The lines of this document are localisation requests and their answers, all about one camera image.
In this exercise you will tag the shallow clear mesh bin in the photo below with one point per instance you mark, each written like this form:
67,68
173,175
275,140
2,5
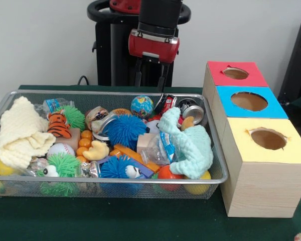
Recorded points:
90,192

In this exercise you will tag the yellow plush toy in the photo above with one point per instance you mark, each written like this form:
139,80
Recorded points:
97,151

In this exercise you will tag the orange tiger plush toy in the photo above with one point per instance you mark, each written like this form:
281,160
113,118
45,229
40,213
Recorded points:
57,125

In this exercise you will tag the mint green cloth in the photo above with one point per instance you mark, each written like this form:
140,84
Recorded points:
193,148

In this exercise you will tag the red ball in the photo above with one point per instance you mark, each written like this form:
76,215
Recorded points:
166,173

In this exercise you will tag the plain green spiky ball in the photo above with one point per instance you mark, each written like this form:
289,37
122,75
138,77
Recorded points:
74,116

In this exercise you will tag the green spiky ball with eyes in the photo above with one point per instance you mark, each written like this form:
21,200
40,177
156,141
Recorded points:
65,164

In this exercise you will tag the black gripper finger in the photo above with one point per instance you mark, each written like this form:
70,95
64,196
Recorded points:
138,74
163,77

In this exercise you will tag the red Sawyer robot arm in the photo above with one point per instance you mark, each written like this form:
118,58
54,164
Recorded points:
160,12

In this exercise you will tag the wooden box with three holes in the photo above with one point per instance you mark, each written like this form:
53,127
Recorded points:
261,185

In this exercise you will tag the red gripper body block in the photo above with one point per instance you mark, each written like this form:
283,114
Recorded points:
153,47

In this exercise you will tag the white baseball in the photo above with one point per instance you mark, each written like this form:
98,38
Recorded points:
61,150

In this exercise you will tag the cream knitted cloth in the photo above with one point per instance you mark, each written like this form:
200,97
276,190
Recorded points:
20,130

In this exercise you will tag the blue spiky ball with eyes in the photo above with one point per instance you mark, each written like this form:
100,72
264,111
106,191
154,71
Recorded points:
113,167

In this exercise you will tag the plain blue spiky ball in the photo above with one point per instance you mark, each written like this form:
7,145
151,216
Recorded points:
125,130

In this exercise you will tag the black upright panel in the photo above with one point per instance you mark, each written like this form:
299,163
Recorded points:
298,62

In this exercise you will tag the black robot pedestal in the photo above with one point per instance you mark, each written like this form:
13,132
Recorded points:
105,62

